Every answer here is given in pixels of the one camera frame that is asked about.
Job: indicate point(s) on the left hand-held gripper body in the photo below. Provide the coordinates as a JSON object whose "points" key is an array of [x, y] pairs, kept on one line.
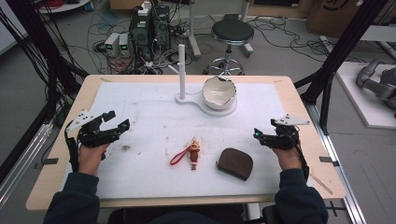
{"points": [[93, 133]]}

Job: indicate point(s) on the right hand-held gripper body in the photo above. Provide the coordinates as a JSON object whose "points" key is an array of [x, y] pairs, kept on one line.
{"points": [[285, 138]]}

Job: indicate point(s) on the person's right hand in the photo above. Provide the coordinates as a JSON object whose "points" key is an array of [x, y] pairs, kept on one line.
{"points": [[289, 158]]}

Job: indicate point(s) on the person's left hand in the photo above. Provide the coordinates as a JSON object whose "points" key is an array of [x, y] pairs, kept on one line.
{"points": [[90, 160]]}

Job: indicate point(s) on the white table mat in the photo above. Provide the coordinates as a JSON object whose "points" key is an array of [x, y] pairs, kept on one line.
{"points": [[155, 124]]}

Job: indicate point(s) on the brown pouch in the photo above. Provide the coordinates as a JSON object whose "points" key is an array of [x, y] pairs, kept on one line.
{"points": [[235, 163]]}

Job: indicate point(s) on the black tape piece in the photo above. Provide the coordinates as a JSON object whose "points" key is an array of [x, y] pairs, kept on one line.
{"points": [[50, 161], [328, 160]]}

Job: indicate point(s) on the white eggshell-shaped bowl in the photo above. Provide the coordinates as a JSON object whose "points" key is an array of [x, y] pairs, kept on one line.
{"points": [[218, 93]]}

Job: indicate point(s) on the grey power supply unit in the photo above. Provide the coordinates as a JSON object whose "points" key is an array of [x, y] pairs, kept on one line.
{"points": [[124, 45], [112, 44]]}

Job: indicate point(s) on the white stand with pole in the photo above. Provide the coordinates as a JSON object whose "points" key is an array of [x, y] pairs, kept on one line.
{"points": [[181, 71]]}

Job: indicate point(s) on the white floor board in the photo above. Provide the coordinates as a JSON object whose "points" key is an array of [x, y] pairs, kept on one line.
{"points": [[358, 102]]}

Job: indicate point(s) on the black computer tower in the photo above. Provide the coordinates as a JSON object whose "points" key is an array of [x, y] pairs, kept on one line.
{"points": [[149, 34]]}

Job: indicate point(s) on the black round stool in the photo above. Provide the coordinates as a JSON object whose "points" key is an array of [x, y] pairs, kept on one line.
{"points": [[232, 32]]}

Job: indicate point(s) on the person's lap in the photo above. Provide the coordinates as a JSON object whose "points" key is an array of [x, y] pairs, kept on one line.
{"points": [[177, 217]]}

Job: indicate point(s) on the white power strip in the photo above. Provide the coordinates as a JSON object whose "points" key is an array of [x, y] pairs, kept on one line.
{"points": [[144, 8]]}

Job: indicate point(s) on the white table leg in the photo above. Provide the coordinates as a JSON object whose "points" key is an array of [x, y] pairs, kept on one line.
{"points": [[193, 34]]}

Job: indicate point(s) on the cardboard box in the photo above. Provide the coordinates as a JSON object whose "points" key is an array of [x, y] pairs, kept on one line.
{"points": [[342, 15]]}

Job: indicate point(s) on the aluminium rail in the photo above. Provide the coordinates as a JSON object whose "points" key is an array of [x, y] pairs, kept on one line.
{"points": [[21, 168], [339, 174]]}

